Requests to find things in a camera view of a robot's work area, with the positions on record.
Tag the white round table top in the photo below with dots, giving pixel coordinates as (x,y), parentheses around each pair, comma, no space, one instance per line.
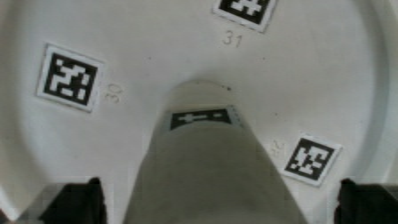
(109,61)

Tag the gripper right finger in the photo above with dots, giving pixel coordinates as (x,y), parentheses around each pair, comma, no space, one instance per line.
(366,203)

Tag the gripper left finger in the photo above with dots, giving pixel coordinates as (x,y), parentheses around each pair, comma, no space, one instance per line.
(70,204)

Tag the white cylindrical table leg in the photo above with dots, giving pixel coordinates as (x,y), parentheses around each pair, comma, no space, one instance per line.
(208,181)

